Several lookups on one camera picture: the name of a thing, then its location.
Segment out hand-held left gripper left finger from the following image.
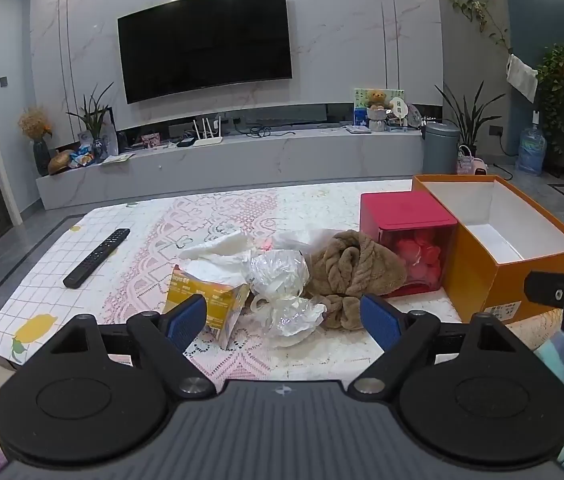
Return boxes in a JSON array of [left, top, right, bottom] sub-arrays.
[[37, 294, 216, 401]]

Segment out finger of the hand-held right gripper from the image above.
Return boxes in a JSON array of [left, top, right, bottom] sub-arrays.
[[524, 271, 564, 306]]

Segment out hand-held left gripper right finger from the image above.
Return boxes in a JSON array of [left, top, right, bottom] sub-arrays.
[[348, 294, 528, 402]]

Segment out yellow tissue pack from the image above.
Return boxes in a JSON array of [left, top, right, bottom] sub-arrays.
[[163, 264, 252, 350]]

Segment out orange cardboard box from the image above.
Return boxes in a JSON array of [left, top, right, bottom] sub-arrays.
[[412, 175, 564, 324]]

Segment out brown fluffy towel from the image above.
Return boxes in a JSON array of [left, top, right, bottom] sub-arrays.
[[304, 230, 408, 332]]

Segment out clear crinkled plastic bag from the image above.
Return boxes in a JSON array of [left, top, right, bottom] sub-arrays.
[[241, 249, 328, 350]]

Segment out black remote control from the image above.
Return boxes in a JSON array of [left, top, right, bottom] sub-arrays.
[[63, 228, 131, 289]]

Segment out red storage box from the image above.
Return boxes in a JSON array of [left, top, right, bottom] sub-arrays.
[[360, 191, 458, 299]]

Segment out blue water bottle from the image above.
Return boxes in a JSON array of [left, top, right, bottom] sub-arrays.
[[518, 127, 548, 177]]

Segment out pink woven basket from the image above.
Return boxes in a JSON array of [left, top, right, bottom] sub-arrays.
[[457, 145, 478, 176]]

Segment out grey trash can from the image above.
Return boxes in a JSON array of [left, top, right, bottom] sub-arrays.
[[422, 121, 461, 175]]

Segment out marble television cabinet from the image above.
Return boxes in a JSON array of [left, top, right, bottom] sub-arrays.
[[37, 127, 425, 211]]

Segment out white router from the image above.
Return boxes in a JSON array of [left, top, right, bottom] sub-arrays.
[[178, 116, 224, 148]]

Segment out tall potted floor plant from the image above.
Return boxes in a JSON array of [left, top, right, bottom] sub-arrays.
[[434, 82, 505, 161]]

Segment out snack bag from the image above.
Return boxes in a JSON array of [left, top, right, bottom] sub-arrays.
[[69, 145, 95, 168]]

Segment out golden gourd ornament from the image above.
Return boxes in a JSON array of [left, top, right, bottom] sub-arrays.
[[48, 149, 74, 175]]

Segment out white hanging towel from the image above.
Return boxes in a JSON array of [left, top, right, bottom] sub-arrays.
[[506, 54, 539, 101]]

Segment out bushy green cabinet plant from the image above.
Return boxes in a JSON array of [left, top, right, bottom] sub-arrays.
[[536, 45, 564, 153]]

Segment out round paper fan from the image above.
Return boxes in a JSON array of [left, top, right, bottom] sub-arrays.
[[389, 97, 408, 126]]

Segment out green plant in vase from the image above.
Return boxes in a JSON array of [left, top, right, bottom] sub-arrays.
[[66, 82, 115, 157]]

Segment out dried flowers in vase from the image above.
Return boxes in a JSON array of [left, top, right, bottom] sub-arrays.
[[18, 107, 54, 177]]

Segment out black flat television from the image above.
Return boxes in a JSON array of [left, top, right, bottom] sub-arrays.
[[117, 0, 294, 105]]

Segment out hanging vine plant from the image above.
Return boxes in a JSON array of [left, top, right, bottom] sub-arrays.
[[449, 0, 513, 56]]

